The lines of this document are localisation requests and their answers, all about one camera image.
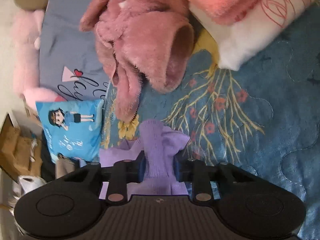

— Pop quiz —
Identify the purple sweatshirt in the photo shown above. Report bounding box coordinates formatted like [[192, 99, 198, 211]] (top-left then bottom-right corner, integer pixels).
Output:
[[99, 119, 190, 197]]

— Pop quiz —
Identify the folded beige garment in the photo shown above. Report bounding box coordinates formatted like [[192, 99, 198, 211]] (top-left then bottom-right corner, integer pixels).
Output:
[[55, 159, 75, 179]]

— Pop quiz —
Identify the blue cartoon police pillow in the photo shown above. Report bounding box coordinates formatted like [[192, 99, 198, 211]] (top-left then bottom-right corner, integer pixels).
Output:
[[36, 99, 104, 163]]

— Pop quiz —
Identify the blue gold patterned quilt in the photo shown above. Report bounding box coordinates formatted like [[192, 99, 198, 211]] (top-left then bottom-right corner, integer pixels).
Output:
[[101, 3, 319, 239]]

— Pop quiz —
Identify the white plastic bag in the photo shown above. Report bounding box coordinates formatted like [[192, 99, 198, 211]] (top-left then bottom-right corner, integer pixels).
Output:
[[8, 176, 46, 215]]

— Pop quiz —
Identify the cardboard boxes stack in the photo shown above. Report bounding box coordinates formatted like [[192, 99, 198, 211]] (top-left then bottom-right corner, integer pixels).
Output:
[[1, 114, 42, 181]]

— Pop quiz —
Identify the grey printed sofa cover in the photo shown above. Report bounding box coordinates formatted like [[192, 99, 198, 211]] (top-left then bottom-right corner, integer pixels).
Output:
[[40, 0, 109, 101]]

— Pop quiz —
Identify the folded white floral cloth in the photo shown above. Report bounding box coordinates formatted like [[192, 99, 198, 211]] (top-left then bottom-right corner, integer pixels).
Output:
[[190, 0, 315, 71]]

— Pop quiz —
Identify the pink fleece garment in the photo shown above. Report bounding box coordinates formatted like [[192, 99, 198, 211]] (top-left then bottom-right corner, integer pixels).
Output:
[[79, 0, 194, 122]]

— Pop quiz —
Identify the pink plush toy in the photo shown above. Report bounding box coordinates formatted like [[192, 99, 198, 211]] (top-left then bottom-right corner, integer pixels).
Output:
[[12, 9, 65, 111]]

